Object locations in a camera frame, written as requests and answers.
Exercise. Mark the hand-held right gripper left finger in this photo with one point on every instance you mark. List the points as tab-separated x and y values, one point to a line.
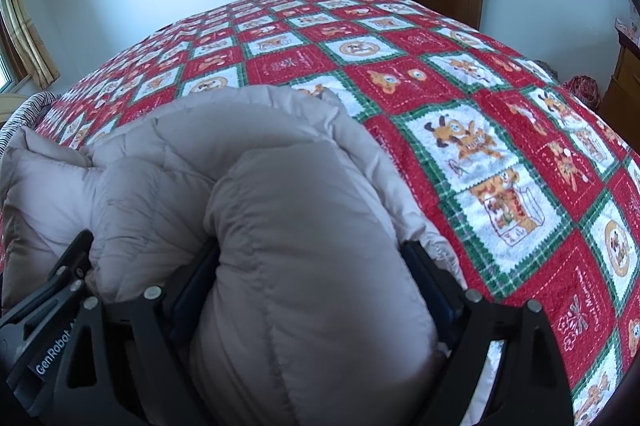
192	291

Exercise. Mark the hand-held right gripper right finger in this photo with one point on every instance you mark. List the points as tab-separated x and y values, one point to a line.
440	301

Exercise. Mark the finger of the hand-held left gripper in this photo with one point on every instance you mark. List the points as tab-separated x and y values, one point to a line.
75	256

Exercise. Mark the light pinkish-grey puffer jacket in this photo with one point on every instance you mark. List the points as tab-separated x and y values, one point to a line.
300	231

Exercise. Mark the striped pillow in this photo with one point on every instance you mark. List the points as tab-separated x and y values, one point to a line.
30	106

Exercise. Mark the cream wooden headboard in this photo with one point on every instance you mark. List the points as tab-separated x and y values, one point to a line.
10	101

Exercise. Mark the beige curtain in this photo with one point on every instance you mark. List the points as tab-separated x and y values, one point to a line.
35	51

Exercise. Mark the red printed patchwork quilt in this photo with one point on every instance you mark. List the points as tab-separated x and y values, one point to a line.
450	81

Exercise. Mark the red bag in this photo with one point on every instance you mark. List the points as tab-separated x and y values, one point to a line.
582	89

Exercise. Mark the wooden cabinet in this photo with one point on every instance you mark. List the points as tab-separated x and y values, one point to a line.
625	81

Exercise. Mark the light printed box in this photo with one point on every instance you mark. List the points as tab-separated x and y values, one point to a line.
630	24

